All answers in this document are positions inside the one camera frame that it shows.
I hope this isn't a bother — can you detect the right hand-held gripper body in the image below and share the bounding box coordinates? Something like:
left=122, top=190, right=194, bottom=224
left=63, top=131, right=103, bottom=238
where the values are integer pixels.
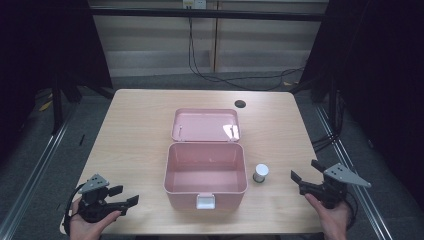
left=299, top=162, right=372, bottom=210

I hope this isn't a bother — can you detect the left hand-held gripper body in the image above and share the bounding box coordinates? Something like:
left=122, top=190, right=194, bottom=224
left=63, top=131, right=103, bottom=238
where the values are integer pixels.
left=77, top=173, right=124, bottom=224

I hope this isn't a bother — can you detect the small white-capped bottle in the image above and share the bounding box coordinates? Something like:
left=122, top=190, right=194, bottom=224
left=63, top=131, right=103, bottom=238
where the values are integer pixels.
left=252, top=163, right=270, bottom=184

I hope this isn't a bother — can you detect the pink plastic storage box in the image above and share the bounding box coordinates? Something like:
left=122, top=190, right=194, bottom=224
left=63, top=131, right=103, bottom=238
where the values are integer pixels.
left=162, top=107, right=250, bottom=212

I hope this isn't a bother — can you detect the person's left hand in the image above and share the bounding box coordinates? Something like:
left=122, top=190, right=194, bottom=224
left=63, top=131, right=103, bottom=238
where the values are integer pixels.
left=68, top=197, right=123, bottom=240

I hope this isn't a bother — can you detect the person's right hand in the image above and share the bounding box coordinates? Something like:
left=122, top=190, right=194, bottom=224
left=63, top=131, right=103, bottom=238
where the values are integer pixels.
left=304, top=193, right=352, bottom=240

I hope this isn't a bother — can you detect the black stand leg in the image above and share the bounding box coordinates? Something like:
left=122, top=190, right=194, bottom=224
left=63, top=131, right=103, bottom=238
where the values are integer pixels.
left=50, top=75, right=65, bottom=135

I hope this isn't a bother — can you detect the yellow floor tape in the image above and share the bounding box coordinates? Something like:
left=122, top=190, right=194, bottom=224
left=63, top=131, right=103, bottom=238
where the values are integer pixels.
left=38, top=99, right=54, bottom=113

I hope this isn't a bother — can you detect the black curtain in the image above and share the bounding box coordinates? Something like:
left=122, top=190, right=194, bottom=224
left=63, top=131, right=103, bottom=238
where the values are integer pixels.
left=0, top=0, right=114, bottom=164
left=299, top=0, right=424, bottom=214

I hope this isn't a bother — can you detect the black horizontal bar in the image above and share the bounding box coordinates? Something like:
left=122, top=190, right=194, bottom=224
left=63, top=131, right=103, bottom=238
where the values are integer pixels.
left=89, top=7, right=330, bottom=23

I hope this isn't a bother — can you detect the bundle of black floor cables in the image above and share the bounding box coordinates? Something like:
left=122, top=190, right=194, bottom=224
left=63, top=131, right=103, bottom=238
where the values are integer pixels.
left=310, top=131, right=342, bottom=154

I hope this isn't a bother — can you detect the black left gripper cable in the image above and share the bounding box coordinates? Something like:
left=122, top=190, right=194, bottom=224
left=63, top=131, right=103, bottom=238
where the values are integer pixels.
left=62, top=182, right=85, bottom=236

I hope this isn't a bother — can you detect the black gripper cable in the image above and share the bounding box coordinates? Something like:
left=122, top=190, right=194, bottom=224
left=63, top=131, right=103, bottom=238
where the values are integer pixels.
left=344, top=191, right=360, bottom=231
left=62, top=182, right=85, bottom=236

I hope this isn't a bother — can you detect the metal floor rail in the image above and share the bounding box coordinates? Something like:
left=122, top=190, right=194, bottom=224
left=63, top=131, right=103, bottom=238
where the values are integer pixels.
left=314, top=104, right=398, bottom=240
left=0, top=111, right=78, bottom=240

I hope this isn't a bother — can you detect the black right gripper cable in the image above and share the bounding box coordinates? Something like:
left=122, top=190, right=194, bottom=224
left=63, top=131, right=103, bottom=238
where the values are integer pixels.
left=344, top=191, right=360, bottom=231

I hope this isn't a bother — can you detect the long black wall cable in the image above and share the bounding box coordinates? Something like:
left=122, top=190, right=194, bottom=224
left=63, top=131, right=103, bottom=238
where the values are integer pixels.
left=187, top=16, right=305, bottom=92

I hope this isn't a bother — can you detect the white wall socket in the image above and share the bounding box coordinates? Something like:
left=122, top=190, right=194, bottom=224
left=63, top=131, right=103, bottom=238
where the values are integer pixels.
left=182, top=0, right=207, bottom=10

